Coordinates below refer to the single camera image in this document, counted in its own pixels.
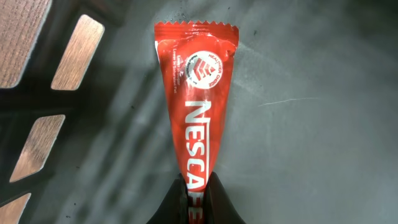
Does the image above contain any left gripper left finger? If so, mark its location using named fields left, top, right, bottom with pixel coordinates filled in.
left=147, top=174, right=188, bottom=224

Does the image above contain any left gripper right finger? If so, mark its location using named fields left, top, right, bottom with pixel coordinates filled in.
left=203, top=172, right=246, bottom=224

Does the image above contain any red Nescafe sachet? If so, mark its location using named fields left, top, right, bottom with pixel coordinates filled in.
left=154, top=21, right=239, bottom=223

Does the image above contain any grey plastic shopping basket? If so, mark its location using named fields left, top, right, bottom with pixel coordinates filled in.
left=1, top=0, right=397, bottom=223

